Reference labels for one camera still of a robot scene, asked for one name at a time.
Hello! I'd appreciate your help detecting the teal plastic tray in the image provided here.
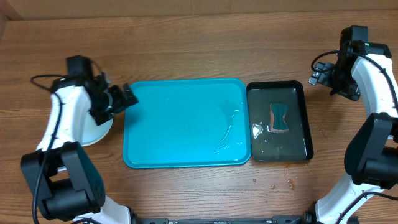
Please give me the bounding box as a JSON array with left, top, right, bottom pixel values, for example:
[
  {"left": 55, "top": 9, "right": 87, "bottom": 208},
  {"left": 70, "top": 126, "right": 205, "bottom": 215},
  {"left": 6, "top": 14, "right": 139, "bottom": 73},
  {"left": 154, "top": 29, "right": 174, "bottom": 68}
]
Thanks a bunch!
[{"left": 123, "top": 78, "right": 251, "bottom": 169}]

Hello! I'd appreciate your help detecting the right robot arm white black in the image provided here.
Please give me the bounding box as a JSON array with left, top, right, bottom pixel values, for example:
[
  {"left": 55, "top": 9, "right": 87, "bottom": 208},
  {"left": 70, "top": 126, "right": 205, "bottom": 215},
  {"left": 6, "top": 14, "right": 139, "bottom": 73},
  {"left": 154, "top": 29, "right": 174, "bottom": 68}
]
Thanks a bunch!
[{"left": 302, "top": 40, "right": 397, "bottom": 224}]

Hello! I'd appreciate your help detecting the black plastic tray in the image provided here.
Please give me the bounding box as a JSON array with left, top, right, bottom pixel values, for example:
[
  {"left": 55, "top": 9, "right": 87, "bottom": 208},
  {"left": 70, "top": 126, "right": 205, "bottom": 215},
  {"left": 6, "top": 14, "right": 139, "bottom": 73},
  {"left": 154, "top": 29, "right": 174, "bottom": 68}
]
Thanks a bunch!
[{"left": 246, "top": 80, "right": 314, "bottom": 162}]

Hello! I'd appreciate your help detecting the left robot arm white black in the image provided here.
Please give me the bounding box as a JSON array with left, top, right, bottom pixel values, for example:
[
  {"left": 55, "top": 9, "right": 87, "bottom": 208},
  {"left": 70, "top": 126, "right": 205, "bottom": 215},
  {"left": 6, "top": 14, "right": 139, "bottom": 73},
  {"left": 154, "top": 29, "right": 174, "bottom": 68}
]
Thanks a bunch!
[{"left": 21, "top": 75, "right": 139, "bottom": 223}]

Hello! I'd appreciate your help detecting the sponge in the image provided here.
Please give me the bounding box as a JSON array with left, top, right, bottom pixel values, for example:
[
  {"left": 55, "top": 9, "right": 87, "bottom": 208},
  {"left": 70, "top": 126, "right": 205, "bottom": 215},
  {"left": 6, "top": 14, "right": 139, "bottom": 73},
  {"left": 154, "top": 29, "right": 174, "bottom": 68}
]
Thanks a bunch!
[{"left": 269, "top": 103, "right": 289, "bottom": 133}]

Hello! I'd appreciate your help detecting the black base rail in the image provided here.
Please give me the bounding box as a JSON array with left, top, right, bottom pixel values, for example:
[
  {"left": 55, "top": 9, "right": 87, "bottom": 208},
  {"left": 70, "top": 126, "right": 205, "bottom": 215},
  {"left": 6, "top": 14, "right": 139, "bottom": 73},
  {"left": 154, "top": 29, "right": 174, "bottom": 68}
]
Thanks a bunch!
[{"left": 137, "top": 215, "right": 304, "bottom": 224}]

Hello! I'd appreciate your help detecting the light blue plate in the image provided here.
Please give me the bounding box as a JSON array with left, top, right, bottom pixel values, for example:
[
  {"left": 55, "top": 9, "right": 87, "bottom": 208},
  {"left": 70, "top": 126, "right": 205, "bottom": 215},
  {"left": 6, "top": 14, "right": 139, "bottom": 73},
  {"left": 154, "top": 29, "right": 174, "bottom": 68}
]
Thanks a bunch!
[{"left": 80, "top": 115, "right": 113, "bottom": 147}]

